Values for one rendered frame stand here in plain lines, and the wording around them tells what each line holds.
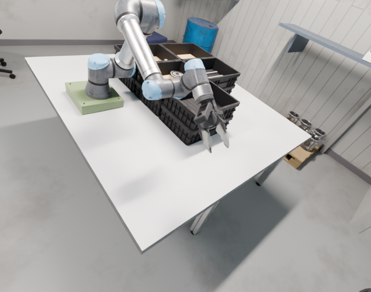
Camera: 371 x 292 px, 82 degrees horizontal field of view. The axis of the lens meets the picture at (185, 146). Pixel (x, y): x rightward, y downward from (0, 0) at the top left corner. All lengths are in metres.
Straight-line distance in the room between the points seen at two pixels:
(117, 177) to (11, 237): 0.93
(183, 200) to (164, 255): 0.70
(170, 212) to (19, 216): 1.15
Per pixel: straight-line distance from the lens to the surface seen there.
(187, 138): 1.23
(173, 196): 1.02
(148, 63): 0.89
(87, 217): 1.75
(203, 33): 3.67
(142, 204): 0.98
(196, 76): 0.84
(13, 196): 1.95
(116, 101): 1.42
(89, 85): 1.41
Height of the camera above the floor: 1.53
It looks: 41 degrees down
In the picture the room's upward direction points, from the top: 19 degrees clockwise
